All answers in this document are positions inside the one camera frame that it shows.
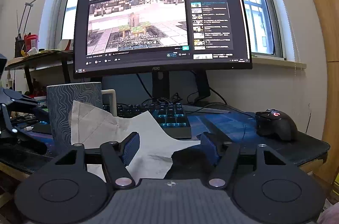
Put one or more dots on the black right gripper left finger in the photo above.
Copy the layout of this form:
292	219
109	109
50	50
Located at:
116	156

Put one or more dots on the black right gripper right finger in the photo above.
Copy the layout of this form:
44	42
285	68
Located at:
223	156

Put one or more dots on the blue patterned ceramic mug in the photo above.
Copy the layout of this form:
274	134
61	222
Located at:
69	103

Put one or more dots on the blue desk mat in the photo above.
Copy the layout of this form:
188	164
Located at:
99	126

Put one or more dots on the black gaming mouse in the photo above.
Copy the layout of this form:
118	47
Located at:
276	125

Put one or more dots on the black backlit mechanical keyboard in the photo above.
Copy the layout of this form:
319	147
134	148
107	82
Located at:
171	117

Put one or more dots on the black pen holder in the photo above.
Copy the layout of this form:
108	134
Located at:
19	46

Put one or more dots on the red cylindrical can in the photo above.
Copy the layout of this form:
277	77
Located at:
31	41

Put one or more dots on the black AOC computer monitor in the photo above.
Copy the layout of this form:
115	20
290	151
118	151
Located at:
151	36

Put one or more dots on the wooden cabinet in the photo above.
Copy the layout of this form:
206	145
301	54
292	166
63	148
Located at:
327	11

